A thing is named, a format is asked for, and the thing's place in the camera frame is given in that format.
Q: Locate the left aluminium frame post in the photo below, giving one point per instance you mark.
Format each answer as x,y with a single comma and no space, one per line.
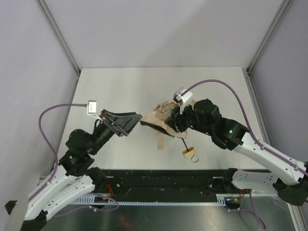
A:
58,34

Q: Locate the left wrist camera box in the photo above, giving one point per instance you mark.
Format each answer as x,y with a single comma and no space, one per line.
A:
92,107

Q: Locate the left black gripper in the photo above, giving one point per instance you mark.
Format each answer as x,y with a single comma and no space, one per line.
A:
113,123

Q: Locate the grey slotted cable duct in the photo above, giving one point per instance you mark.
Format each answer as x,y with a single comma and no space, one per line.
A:
95,200

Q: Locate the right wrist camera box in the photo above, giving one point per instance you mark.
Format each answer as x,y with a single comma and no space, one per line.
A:
182,97

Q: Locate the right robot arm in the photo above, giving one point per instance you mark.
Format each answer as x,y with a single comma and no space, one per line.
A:
285,177

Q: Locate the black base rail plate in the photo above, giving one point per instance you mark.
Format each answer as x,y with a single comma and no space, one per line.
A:
168,185

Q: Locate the beige folding umbrella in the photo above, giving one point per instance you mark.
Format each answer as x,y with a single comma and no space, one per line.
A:
157,121

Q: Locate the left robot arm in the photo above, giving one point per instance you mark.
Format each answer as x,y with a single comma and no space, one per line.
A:
73,175

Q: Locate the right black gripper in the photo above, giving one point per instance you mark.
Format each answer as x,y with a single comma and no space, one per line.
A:
176,119

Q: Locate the aluminium frame post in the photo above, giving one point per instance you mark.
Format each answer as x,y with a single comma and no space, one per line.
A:
58,34
274,25

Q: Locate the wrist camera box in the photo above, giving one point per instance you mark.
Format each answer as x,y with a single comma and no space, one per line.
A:
182,97
92,107

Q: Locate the right aluminium frame post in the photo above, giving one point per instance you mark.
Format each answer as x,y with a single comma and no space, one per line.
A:
274,25

